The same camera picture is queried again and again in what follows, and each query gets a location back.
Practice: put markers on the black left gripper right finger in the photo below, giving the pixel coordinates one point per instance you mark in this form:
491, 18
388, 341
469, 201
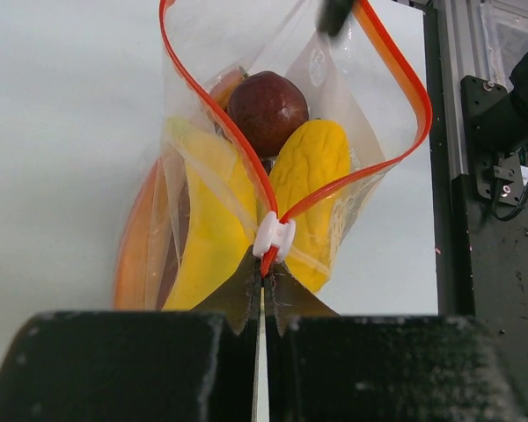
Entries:
326, 367

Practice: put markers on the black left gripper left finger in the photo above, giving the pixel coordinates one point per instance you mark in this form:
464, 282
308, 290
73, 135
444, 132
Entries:
196, 365

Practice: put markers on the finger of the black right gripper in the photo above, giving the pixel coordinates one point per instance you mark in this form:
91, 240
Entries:
333, 15

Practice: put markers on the dark purple passion fruit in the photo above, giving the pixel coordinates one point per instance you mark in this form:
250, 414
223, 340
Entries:
267, 108

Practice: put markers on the clear zip bag red zipper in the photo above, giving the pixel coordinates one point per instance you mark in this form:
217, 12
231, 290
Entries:
371, 82

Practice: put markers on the wrinkled yellow lemon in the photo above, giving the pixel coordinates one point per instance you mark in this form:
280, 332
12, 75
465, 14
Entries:
315, 155

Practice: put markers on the yellow banana bunch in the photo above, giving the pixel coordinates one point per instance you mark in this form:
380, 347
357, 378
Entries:
222, 212

